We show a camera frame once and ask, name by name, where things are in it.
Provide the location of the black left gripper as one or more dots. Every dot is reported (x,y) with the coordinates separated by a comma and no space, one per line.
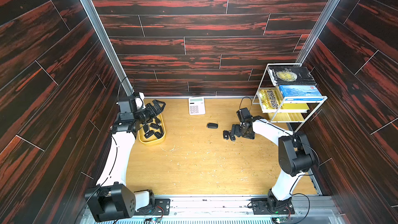
(151,112)

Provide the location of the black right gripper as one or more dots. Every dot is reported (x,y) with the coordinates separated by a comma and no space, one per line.
(238,129)

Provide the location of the black flip car key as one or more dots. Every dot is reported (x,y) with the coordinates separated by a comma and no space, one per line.
(154,126)

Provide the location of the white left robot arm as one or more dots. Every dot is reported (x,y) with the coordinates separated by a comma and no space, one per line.
(111,200)

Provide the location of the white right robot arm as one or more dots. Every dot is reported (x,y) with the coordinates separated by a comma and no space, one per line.
(295,155)

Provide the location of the black chrome button key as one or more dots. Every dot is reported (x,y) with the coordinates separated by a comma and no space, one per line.
(232,137)

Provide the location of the black VW car key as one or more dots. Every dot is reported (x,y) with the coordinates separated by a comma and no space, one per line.
(226,135)

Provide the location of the large black smart key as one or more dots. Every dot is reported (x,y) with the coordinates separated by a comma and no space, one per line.
(212,125)

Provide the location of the yellow plastic storage box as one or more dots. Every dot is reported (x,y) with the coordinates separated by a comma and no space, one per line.
(152,140)

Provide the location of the yellow book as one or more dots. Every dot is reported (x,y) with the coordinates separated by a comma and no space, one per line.
(270,100)

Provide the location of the white calculator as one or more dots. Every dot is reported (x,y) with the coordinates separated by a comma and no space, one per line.
(196,106)

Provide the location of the white metal shelf rack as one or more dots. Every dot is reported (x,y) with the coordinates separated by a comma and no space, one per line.
(297,118)

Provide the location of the blue book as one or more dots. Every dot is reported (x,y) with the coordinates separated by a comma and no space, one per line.
(301,93)

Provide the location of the black book gold emblem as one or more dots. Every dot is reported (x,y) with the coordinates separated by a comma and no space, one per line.
(291,75)

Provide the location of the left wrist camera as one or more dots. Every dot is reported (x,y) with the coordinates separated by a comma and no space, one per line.
(139,99)

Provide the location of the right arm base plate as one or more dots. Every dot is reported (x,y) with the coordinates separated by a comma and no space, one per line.
(271,206)

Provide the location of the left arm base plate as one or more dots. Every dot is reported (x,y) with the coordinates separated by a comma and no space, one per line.
(160,207)

